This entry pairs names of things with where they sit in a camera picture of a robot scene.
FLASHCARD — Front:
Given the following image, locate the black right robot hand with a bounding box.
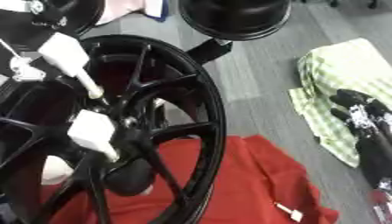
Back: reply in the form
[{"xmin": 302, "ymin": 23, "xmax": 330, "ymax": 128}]
[{"xmin": 327, "ymin": 88, "xmax": 392, "ymax": 189}]

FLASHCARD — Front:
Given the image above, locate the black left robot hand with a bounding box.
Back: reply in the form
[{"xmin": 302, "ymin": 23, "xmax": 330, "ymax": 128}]
[{"xmin": 0, "ymin": 9, "xmax": 80, "ymax": 86}]

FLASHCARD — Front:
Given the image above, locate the pale pink fabric item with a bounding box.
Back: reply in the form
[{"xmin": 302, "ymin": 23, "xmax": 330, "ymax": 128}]
[{"xmin": 94, "ymin": 0, "xmax": 172, "ymax": 26}]

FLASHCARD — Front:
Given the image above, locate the black stand bracket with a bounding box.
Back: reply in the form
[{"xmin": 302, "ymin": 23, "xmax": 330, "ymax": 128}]
[{"xmin": 184, "ymin": 38, "xmax": 235, "ymax": 66}]

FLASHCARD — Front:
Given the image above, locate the black spoked wheel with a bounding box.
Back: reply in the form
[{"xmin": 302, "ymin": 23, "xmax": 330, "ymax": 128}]
[{"xmin": 0, "ymin": 34, "xmax": 230, "ymax": 224}]

